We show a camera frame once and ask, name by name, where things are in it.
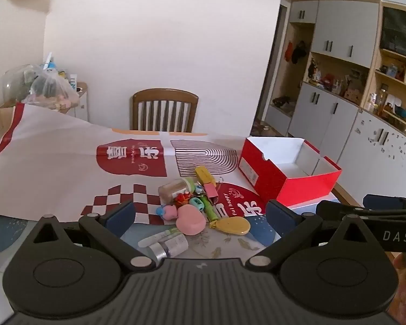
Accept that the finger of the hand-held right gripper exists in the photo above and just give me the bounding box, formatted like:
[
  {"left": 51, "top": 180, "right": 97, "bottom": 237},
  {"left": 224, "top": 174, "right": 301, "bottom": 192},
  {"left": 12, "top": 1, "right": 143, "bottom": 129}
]
[
  {"left": 364, "top": 194, "right": 406, "bottom": 210},
  {"left": 316, "top": 200, "right": 406, "bottom": 224}
]

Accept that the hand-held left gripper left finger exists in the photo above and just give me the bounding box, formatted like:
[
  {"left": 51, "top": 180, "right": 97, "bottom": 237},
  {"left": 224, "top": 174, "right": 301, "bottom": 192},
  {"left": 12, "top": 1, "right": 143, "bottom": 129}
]
[{"left": 30, "top": 200, "right": 153, "bottom": 273}]

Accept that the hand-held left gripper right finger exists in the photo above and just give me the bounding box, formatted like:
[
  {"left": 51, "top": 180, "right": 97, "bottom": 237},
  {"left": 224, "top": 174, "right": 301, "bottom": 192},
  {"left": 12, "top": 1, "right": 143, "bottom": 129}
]
[{"left": 246, "top": 199, "right": 384, "bottom": 273}]

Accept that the red cardboard box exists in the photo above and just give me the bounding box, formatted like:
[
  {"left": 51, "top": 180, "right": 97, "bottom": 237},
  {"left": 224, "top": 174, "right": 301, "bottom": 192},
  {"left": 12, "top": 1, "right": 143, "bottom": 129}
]
[{"left": 238, "top": 136, "right": 343, "bottom": 207}]

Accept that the white green tube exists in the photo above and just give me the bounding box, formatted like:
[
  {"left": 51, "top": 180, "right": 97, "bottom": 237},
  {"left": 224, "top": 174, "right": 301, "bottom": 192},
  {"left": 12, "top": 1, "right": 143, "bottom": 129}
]
[{"left": 137, "top": 227, "right": 183, "bottom": 248}]

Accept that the pink toy with blue cap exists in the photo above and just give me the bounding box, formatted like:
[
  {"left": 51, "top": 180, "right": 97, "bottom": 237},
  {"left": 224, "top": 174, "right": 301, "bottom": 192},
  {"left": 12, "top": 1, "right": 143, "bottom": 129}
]
[{"left": 156, "top": 205, "right": 178, "bottom": 222}]

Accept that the yellow oval tag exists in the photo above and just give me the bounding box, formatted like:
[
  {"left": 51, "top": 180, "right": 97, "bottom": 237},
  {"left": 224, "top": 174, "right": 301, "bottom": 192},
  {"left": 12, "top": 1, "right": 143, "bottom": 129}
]
[{"left": 208, "top": 217, "right": 251, "bottom": 236}]

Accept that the toothpick jar with green lid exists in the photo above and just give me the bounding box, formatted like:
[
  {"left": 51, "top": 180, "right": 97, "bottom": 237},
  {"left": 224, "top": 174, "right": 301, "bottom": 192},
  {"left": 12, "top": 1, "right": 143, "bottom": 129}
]
[{"left": 158, "top": 177, "right": 198, "bottom": 204}]

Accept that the small bottle with silver cap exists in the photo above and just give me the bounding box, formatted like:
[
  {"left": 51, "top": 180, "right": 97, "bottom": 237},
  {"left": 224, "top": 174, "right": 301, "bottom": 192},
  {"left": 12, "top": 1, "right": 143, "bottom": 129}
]
[{"left": 149, "top": 235, "right": 189, "bottom": 259}]

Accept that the orange figure keychain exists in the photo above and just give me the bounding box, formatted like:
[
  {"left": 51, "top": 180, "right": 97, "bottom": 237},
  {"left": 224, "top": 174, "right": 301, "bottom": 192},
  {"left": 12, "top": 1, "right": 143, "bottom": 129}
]
[{"left": 174, "top": 191, "right": 193, "bottom": 207}]

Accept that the pink round case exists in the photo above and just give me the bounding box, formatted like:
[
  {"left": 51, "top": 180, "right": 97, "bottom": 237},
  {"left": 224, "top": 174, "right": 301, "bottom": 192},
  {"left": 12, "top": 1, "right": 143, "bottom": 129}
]
[{"left": 175, "top": 205, "right": 207, "bottom": 236}]

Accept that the green marker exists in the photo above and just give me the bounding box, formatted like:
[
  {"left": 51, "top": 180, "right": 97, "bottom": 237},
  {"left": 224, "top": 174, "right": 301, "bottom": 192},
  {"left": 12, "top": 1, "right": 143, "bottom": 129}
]
[{"left": 203, "top": 194, "right": 219, "bottom": 222}]

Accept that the pink binder clip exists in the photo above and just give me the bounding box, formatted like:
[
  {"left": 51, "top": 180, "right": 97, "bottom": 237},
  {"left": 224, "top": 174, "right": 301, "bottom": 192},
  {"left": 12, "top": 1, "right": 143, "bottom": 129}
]
[{"left": 203, "top": 182, "right": 220, "bottom": 199}]

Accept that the yellow rectangular box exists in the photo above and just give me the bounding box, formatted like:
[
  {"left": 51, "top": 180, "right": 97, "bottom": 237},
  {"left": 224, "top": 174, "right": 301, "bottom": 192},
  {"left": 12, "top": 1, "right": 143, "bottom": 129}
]
[{"left": 194, "top": 165, "right": 217, "bottom": 187}]

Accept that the person's right hand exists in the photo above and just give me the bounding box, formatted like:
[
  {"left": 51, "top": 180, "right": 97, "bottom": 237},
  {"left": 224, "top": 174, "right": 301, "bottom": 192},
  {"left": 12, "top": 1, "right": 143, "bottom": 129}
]
[{"left": 392, "top": 254, "right": 406, "bottom": 315}]

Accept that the red white printed tablecloth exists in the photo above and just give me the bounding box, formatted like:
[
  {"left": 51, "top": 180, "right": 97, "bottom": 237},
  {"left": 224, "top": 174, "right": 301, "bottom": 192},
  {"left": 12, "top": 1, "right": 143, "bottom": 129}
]
[{"left": 0, "top": 103, "right": 278, "bottom": 249}]

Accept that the wooden chair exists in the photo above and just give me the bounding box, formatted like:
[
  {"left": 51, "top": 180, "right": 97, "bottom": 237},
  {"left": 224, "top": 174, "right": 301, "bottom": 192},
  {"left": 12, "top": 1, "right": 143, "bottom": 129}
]
[{"left": 131, "top": 89, "right": 199, "bottom": 132}]

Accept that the row of shelf ornaments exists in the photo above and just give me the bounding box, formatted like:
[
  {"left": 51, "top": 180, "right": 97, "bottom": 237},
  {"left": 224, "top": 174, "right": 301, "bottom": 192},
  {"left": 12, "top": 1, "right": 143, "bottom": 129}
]
[{"left": 304, "top": 57, "right": 406, "bottom": 139}]

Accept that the clear plastic bag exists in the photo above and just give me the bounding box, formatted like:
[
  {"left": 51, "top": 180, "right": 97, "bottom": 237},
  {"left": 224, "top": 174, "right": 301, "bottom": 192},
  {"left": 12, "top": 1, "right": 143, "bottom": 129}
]
[{"left": 22, "top": 64, "right": 80, "bottom": 112}]

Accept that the brown cardboard box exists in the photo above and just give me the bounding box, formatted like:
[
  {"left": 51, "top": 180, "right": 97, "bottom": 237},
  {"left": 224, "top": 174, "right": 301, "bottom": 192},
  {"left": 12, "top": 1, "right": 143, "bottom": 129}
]
[{"left": 0, "top": 106, "right": 17, "bottom": 139}]

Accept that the black hanging bag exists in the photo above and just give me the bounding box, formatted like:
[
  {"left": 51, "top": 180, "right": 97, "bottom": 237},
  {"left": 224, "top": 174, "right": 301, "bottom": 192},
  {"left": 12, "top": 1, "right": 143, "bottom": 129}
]
[{"left": 292, "top": 41, "right": 308, "bottom": 65}]

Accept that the white wall cabinet unit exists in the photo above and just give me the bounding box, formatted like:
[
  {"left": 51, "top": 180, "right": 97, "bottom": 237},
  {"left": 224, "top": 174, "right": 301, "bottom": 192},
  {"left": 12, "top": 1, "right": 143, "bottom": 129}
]
[{"left": 267, "top": 0, "right": 406, "bottom": 190}]

